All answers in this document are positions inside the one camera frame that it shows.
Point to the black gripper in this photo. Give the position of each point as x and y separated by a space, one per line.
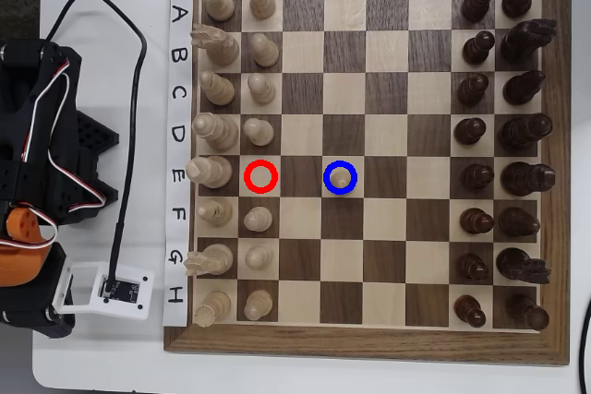
52 320

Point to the light wooden pawn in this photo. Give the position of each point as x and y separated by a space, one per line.
341 184
258 132
265 52
257 306
261 89
257 218
258 256
262 4

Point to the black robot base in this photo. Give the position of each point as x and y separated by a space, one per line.
94 135

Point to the black and orange robot arm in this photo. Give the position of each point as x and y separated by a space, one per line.
9 172

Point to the white letter label strip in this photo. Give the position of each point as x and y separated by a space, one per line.
177 274

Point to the light wooden rook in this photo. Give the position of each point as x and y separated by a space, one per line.
214 306
219 4

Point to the light wooden knight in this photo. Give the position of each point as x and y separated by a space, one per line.
221 48
217 258

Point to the light wooden bishop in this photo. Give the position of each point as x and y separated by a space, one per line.
217 213
219 89

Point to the light wooden king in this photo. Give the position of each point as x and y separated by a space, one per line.
212 172

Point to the light wooden queen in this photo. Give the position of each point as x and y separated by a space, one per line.
217 132

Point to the wooden chessboard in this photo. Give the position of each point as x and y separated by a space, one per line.
388 135

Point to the dark wooden pawn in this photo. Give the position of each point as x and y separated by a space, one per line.
478 2
473 89
478 177
476 221
470 311
470 131
479 49
473 267

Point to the dark wooden knight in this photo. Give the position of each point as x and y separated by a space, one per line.
519 265
524 41

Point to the dark wooden bishop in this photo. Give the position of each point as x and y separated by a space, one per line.
524 88
518 221

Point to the dark wooden king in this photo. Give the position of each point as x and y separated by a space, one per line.
526 178

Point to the dark wooden queen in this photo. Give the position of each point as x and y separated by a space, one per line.
525 132

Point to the white camera mount with board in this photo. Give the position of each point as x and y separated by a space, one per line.
145 297

